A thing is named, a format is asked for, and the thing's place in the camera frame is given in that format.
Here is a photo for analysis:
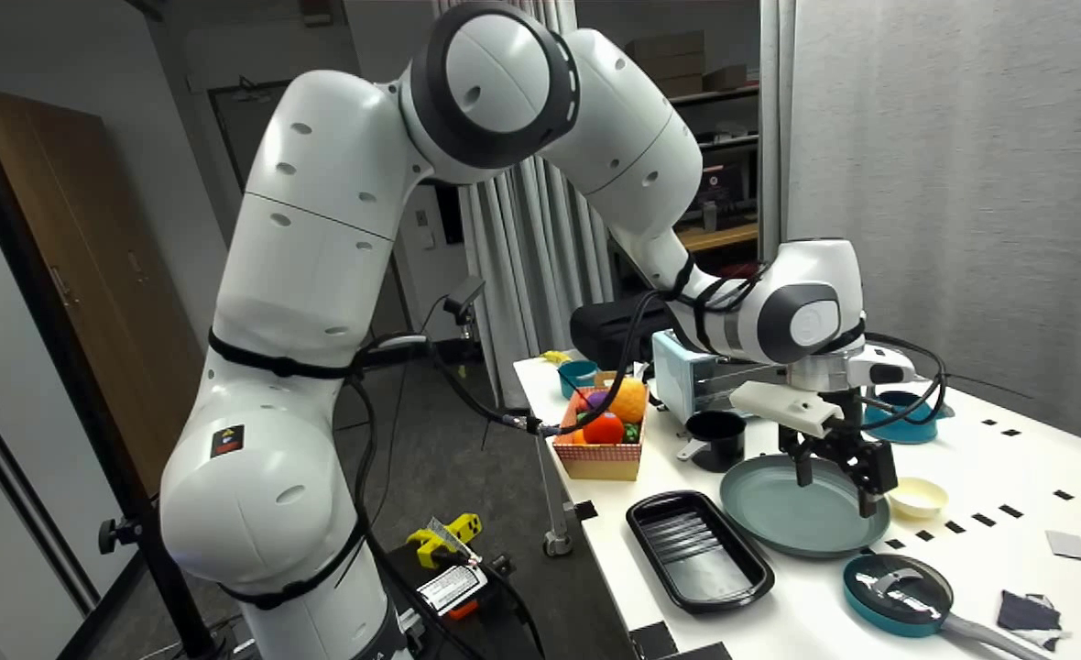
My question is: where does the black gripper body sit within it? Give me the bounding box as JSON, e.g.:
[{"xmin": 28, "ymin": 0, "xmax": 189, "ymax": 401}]
[{"xmin": 786, "ymin": 419, "xmax": 906, "ymax": 485}]

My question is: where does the glass pan lid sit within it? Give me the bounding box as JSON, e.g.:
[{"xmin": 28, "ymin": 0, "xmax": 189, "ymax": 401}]
[{"xmin": 854, "ymin": 555, "xmax": 961, "ymax": 616}]

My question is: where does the large grey-green frying pan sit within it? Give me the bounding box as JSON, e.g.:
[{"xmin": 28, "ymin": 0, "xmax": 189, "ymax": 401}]
[{"xmin": 720, "ymin": 451, "xmax": 894, "ymax": 566}]

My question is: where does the small black pot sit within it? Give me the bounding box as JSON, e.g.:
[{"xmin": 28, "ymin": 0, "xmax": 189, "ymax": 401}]
[{"xmin": 683, "ymin": 408, "xmax": 753, "ymax": 478}]

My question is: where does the small blue pan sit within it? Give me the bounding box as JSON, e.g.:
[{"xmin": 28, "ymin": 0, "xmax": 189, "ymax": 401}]
[{"xmin": 838, "ymin": 550, "xmax": 1059, "ymax": 660}]

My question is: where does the teal toy pot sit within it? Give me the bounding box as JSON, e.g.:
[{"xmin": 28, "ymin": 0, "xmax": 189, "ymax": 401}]
[{"xmin": 557, "ymin": 356, "xmax": 606, "ymax": 401}]

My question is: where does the small cream bowl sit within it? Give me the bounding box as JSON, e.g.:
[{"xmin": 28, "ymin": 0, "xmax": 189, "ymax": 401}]
[{"xmin": 886, "ymin": 473, "xmax": 953, "ymax": 527}]

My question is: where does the teal toy kettle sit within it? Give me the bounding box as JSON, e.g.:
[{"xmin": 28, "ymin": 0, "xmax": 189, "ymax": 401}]
[{"xmin": 861, "ymin": 385, "xmax": 947, "ymax": 446}]

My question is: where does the black grill tray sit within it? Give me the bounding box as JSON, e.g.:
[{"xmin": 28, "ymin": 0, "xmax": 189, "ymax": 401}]
[{"xmin": 623, "ymin": 489, "xmax": 777, "ymax": 616}]

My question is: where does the light blue toy oven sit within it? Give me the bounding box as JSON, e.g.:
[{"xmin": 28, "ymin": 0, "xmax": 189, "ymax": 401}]
[{"xmin": 650, "ymin": 326, "xmax": 753, "ymax": 425}]

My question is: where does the dark cloth piece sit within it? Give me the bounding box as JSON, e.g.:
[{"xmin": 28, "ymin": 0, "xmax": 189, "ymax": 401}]
[{"xmin": 992, "ymin": 587, "xmax": 1070, "ymax": 642}]

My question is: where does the red plush tomato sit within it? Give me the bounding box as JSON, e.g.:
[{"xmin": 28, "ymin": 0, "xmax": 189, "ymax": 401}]
[{"xmin": 580, "ymin": 408, "xmax": 632, "ymax": 446}]

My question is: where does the checkered fruit basket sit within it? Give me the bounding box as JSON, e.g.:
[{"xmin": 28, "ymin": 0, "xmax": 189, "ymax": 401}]
[{"xmin": 550, "ymin": 385, "xmax": 651, "ymax": 485}]

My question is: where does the small grey square patch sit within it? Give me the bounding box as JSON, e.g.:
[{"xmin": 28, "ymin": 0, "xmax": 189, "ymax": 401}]
[{"xmin": 1040, "ymin": 523, "xmax": 1081, "ymax": 568}]

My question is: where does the metal table leg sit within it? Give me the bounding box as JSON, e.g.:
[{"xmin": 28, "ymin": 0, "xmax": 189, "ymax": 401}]
[{"xmin": 536, "ymin": 425, "xmax": 580, "ymax": 562}]

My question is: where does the black storage shelf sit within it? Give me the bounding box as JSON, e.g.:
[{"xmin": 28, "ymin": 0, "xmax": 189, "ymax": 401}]
[{"xmin": 665, "ymin": 70, "xmax": 761, "ymax": 265}]

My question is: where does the grey curtain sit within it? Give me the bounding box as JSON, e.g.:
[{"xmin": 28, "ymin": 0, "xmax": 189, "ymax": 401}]
[{"xmin": 786, "ymin": 0, "xmax": 1081, "ymax": 446}]

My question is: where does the white curtain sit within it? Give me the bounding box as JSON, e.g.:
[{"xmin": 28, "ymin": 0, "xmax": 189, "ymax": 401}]
[{"xmin": 430, "ymin": 0, "xmax": 623, "ymax": 415}]

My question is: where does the yellow clamp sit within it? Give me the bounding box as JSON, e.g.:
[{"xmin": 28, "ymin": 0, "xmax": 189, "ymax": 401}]
[{"xmin": 404, "ymin": 508, "xmax": 489, "ymax": 573}]

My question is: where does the small control box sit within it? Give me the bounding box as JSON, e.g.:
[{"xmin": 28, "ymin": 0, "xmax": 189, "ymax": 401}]
[{"xmin": 418, "ymin": 562, "xmax": 496, "ymax": 624}]

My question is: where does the cardboard box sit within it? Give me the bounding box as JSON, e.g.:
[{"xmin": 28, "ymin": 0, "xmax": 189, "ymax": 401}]
[{"xmin": 632, "ymin": 26, "xmax": 710, "ymax": 103}]

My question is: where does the grey door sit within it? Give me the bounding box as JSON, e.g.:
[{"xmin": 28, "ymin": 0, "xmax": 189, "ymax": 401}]
[{"xmin": 208, "ymin": 77, "xmax": 292, "ymax": 193}]

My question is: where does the brown wooden panel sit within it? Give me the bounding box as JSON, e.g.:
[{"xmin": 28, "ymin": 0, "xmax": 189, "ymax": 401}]
[{"xmin": 0, "ymin": 84, "xmax": 208, "ymax": 494}]

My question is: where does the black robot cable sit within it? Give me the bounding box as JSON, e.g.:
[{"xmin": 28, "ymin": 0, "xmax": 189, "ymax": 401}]
[{"xmin": 336, "ymin": 283, "xmax": 677, "ymax": 446}]

